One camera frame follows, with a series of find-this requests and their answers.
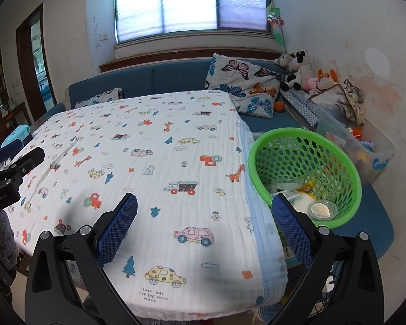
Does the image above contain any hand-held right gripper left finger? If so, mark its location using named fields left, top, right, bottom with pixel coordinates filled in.
left=24, top=192, right=139, bottom=325

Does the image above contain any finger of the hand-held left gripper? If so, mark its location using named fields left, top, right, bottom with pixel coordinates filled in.
left=5, top=147, right=45, bottom=180
left=0, top=139, right=25, bottom=163

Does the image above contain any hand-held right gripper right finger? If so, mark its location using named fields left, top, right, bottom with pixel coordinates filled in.
left=271, top=194, right=384, bottom=325

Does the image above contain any clear round lid container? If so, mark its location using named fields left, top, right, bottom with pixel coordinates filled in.
left=307, top=200, right=339, bottom=220

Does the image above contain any yellow snack wrapper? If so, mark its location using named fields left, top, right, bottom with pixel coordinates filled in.
left=297, top=180, right=317, bottom=200

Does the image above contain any clear plastic package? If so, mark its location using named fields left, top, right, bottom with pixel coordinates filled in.
left=268, top=179, right=305, bottom=194

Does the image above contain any green plastic basket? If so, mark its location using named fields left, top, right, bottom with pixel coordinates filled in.
left=248, top=128, right=362, bottom=230

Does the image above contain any person's left hand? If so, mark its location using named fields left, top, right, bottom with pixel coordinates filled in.
left=0, top=210, right=17, bottom=278

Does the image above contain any blue wet wipes pack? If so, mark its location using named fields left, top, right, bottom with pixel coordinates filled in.
left=2, top=125, right=32, bottom=150

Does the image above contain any small butterfly pillow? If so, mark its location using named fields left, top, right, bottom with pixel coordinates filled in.
left=74, top=88, right=124, bottom=109

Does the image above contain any clear plastic storage bin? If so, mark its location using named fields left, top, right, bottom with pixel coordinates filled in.
left=316, top=108, right=397, bottom=186

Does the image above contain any printed cartoon blanket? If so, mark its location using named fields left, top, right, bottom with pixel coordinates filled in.
left=7, top=90, right=289, bottom=320

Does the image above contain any beige cloth pile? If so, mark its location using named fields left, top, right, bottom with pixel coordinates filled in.
left=309, top=79, right=366, bottom=126

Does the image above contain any black and white plush cow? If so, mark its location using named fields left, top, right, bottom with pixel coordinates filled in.
left=280, top=50, right=312, bottom=92

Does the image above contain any orange plush fox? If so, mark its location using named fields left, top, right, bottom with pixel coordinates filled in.
left=316, top=69, right=339, bottom=89

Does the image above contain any large butterfly pillow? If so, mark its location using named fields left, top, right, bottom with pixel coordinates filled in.
left=203, top=53, right=285, bottom=120

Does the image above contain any blue sofa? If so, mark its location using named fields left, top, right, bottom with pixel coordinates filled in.
left=32, top=57, right=395, bottom=261

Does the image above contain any grey plush toy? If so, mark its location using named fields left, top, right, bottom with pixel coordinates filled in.
left=274, top=53, right=293, bottom=72

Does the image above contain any colourful pinwheel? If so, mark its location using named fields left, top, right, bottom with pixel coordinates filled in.
left=267, top=3, right=286, bottom=50

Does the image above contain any window with printed blind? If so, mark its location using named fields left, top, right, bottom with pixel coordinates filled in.
left=113, top=0, right=271, bottom=44

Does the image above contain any dark wooden door frame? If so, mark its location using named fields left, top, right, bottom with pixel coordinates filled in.
left=16, top=3, right=56, bottom=116

